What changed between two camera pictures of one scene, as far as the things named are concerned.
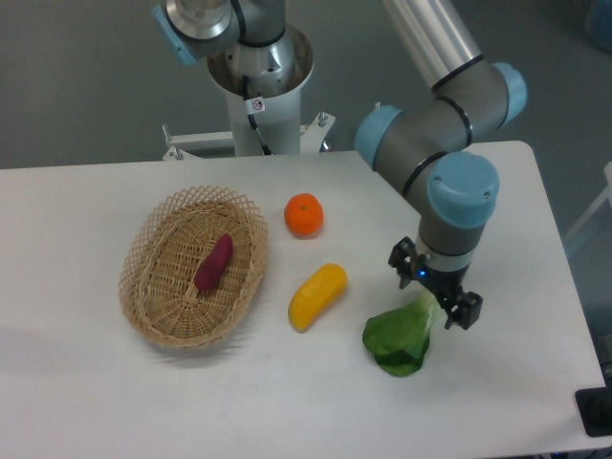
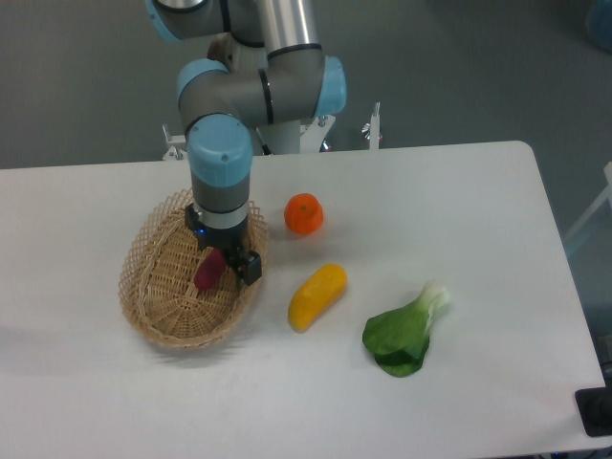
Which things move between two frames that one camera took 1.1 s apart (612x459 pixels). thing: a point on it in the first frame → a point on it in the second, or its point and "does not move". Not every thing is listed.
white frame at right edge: x=607 y=194 does not move
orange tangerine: x=304 y=215 does not move
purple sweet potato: x=213 y=266 does not move
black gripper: x=448 y=285 → x=232 y=241
